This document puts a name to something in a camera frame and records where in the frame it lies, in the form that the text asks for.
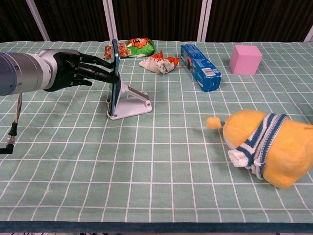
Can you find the white folding phone stand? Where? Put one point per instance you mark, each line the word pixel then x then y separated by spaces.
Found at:
pixel 133 104

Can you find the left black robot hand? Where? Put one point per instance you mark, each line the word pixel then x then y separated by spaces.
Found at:
pixel 71 69

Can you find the orange green snack bag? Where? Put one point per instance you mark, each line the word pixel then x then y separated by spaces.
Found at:
pixel 137 47

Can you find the crumpled white orange wrapper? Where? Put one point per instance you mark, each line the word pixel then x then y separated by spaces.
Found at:
pixel 159 63

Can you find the green checkered tablecloth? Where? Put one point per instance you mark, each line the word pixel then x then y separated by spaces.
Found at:
pixel 156 171

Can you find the blue cookie box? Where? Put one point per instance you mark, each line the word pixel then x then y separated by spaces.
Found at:
pixel 199 66

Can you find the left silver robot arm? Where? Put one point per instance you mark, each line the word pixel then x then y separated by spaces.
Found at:
pixel 22 73

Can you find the black smartphone blue case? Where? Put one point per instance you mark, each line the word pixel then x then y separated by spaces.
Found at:
pixel 115 80

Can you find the pink cube block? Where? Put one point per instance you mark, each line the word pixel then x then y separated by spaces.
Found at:
pixel 244 60

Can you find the white frame post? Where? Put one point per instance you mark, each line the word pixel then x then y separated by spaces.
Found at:
pixel 110 19
pixel 309 35
pixel 204 19
pixel 38 19

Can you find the yellow plush toy with scarf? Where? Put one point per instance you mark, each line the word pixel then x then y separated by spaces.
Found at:
pixel 276 147

